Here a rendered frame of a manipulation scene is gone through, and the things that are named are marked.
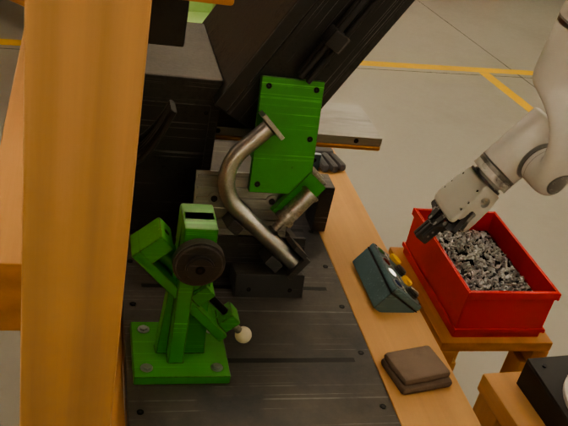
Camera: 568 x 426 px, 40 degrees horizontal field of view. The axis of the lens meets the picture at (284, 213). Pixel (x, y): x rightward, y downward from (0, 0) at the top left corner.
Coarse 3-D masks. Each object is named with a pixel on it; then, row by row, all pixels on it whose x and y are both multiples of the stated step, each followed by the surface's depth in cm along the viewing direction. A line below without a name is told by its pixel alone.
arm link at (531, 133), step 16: (528, 112) 146; (544, 112) 143; (512, 128) 146; (528, 128) 144; (544, 128) 142; (496, 144) 147; (512, 144) 144; (528, 144) 143; (544, 144) 142; (496, 160) 145; (512, 160) 144; (512, 176) 146
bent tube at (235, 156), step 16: (256, 128) 134; (272, 128) 134; (240, 144) 134; (256, 144) 134; (224, 160) 135; (240, 160) 135; (224, 176) 135; (224, 192) 136; (240, 208) 137; (256, 224) 139; (272, 240) 141; (288, 256) 142
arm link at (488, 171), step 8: (480, 160) 148; (488, 160) 146; (480, 168) 147; (488, 168) 146; (496, 168) 145; (488, 176) 146; (496, 176) 146; (504, 176) 145; (496, 184) 147; (504, 184) 146; (512, 184) 147; (504, 192) 148
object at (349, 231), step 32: (352, 192) 184; (352, 224) 171; (352, 256) 160; (352, 288) 151; (384, 320) 144; (416, 320) 146; (384, 352) 136; (384, 384) 129; (416, 416) 124; (448, 416) 125
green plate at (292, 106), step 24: (264, 96) 136; (288, 96) 137; (312, 96) 138; (288, 120) 138; (312, 120) 139; (264, 144) 138; (288, 144) 139; (312, 144) 141; (264, 168) 140; (288, 168) 141; (312, 168) 142; (264, 192) 141; (288, 192) 142
